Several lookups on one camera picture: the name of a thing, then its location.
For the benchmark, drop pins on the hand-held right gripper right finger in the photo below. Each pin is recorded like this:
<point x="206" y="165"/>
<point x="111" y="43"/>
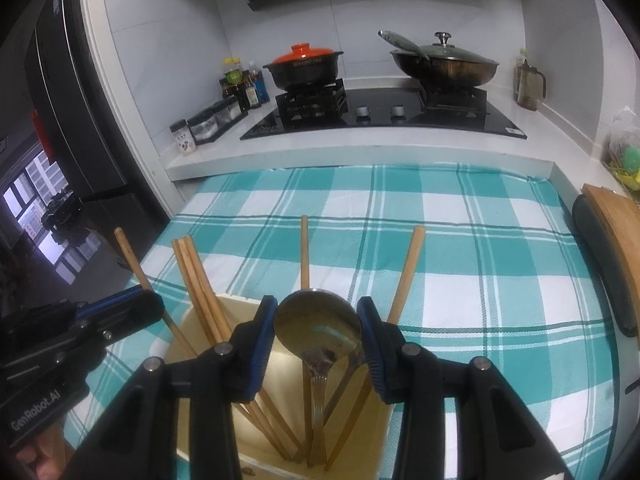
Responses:
<point x="372" y="350"/>

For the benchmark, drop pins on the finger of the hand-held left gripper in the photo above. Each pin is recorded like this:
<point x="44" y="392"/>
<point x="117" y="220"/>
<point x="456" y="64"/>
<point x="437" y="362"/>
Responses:
<point x="110" y="302"/>
<point x="130" y="317"/>

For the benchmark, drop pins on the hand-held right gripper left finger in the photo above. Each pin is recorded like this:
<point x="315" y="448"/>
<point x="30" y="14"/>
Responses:
<point x="260" y="355"/>

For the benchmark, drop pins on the metal spoon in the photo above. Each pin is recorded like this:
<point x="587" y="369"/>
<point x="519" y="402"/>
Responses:
<point x="310" y="320"/>
<point x="342" y="387"/>

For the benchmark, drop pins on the cream utensil holder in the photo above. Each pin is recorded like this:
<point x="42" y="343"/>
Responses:
<point x="200" y="325"/>

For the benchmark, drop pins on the person's left hand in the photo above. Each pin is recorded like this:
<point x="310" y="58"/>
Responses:
<point x="50" y="455"/>

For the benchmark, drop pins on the teal checkered cloth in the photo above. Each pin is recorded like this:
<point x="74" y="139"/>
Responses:
<point x="450" y="285"/>

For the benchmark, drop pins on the white black-capped shaker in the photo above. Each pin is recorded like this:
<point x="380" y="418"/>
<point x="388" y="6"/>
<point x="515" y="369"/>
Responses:
<point x="184" y="142"/>

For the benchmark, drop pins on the dark grey refrigerator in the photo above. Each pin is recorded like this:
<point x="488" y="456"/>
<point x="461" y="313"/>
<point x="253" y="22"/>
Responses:
<point x="75" y="110"/>

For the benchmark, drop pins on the clear spice jar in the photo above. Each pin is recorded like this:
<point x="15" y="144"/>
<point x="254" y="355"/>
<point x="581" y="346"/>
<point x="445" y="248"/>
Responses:
<point x="222" y="116"/>
<point x="204" y="127"/>
<point x="236" y="109"/>

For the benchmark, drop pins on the black gas stove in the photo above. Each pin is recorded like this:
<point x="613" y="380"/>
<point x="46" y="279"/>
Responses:
<point x="380" y="122"/>

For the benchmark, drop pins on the dark sauce bottle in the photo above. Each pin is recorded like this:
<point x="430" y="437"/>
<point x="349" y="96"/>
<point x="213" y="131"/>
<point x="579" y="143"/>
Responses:
<point x="240" y="100"/>

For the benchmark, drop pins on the dark mat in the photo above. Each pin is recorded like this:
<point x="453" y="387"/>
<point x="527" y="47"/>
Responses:
<point x="595" y="250"/>

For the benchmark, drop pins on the blue label bottle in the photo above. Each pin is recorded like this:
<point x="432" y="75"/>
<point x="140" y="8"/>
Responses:
<point x="256" y="92"/>

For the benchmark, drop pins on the wooden cutting board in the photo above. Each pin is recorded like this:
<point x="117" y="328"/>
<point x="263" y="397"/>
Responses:
<point x="620" y="230"/>

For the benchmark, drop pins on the black clay pot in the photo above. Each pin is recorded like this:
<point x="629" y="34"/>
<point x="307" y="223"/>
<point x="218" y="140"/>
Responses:
<point x="305" y="75"/>

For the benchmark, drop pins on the dark wok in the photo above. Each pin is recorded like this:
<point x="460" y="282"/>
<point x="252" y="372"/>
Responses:
<point x="450" y="72"/>

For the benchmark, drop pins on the orange pot lid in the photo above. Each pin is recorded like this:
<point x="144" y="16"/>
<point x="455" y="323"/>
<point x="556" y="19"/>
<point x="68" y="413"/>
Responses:
<point x="305" y="54"/>

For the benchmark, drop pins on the glass wok lid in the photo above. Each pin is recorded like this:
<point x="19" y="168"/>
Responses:
<point x="450" y="52"/>

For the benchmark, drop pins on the clear plastic bag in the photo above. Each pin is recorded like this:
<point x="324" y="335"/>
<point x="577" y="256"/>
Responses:
<point x="625" y="155"/>

